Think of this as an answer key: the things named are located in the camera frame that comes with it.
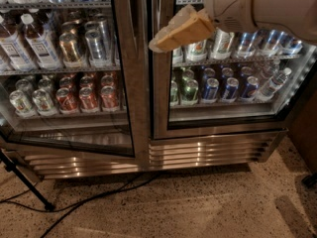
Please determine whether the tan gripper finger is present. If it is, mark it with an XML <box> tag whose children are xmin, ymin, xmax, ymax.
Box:
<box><xmin>149</xmin><ymin>5</ymin><xmax>215</xmax><ymax>53</ymax></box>

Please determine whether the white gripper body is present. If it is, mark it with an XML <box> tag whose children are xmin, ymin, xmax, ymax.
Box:
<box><xmin>203</xmin><ymin>0</ymin><xmax>257</xmax><ymax>33</ymax></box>

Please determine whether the glass fridge door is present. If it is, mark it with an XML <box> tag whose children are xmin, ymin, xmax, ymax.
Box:
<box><xmin>0</xmin><ymin>0</ymin><xmax>148</xmax><ymax>160</ymax></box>
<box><xmin>154</xmin><ymin>0</ymin><xmax>316</xmax><ymax>139</ymax></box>

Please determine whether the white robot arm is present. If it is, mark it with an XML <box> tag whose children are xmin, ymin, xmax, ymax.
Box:
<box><xmin>149</xmin><ymin>0</ymin><xmax>317</xmax><ymax>53</ymax></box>

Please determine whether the stainless fridge bottom grille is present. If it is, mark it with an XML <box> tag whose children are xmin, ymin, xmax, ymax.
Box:
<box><xmin>4</xmin><ymin>129</ymin><xmax>287</xmax><ymax>181</ymax></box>

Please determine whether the white orange tall can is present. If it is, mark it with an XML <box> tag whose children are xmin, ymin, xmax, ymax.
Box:
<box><xmin>185</xmin><ymin>40</ymin><xmax>207</xmax><ymax>62</ymax></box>

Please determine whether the blue silver tall can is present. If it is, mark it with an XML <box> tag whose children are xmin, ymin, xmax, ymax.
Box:
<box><xmin>234</xmin><ymin>32</ymin><xmax>258</xmax><ymax>59</ymax></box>

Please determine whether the blue soda can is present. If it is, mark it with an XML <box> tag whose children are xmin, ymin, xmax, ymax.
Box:
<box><xmin>201</xmin><ymin>77</ymin><xmax>219</xmax><ymax>103</ymax></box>
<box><xmin>220</xmin><ymin>77</ymin><xmax>239</xmax><ymax>102</ymax></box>
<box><xmin>240</xmin><ymin>76</ymin><xmax>259</xmax><ymax>101</ymax></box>

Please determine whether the green soda can right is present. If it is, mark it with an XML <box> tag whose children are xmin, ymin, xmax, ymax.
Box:
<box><xmin>181</xmin><ymin>79</ymin><xmax>199</xmax><ymax>105</ymax></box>

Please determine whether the clear water bottle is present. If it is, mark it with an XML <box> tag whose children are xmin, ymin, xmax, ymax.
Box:
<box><xmin>256</xmin><ymin>67</ymin><xmax>292</xmax><ymax>101</ymax></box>

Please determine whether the red soda can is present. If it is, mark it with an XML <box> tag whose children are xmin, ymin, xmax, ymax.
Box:
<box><xmin>100</xmin><ymin>85</ymin><xmax>119</xmax><ymax>111</ymax></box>
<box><xmin>55</xmin><ymin>87</ymin><xmax>78</xmax><ymax>114</ymax></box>
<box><xmin>79</xmin><ymin>87</ymin><xmax>99</xmax><ymax>113</ymax></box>

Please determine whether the gold tall can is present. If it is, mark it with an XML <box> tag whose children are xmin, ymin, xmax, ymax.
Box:
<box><xmin>59</xmin><ymin>33</ymin><xmax>85</xmax><ymax>68</ymax></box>

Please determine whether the dark wooden cabinet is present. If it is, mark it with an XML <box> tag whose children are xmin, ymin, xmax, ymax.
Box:
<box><xmin>289</xmin><ymin>79</ymin><xmax>317</xmax><ymax>188</ymax></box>

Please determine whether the tea bottle white label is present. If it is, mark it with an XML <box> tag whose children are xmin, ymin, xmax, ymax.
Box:
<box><xmin>21</xmin><ymin>14</ymin><xmax>60</xmax><ymax>70</ymax></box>

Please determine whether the green white soda can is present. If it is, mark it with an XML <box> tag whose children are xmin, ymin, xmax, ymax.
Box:
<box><xmin>9</xmin><ymin>90</ymin><xmax>36</xmax><ymax>118</ymax></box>

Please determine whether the black tripod leg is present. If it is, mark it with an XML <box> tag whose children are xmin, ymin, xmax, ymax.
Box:
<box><xmin>0</xmin><ymin>151</ymin><xmax>54</xmax><ymax>211</ymax></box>

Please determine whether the black floor cable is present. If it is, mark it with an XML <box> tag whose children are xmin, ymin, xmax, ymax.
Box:
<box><xmin>0</xmin><ymin>172</ymin><xmax>166</xmax><ymax>238</ymax></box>

